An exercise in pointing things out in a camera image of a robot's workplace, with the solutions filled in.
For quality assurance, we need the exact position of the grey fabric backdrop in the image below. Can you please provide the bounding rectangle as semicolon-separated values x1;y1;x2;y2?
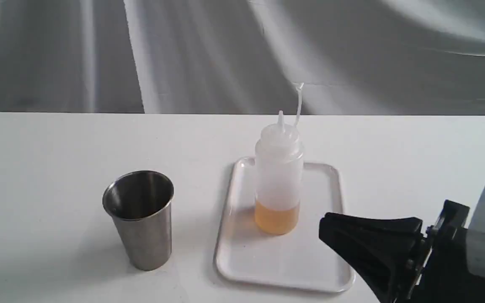
0;0;485;115

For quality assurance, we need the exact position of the translucent squeeze bottle amber liquid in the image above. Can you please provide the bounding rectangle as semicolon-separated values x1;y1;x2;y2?
254;82;305;235

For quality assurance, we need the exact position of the stainless steel cup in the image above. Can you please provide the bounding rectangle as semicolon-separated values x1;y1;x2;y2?
102;170;174;271

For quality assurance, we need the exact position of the white rectangular plastic tray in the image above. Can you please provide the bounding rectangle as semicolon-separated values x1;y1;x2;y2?
214;157;356;293

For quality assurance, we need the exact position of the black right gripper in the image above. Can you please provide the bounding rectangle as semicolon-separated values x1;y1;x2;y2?
318;200;485;303

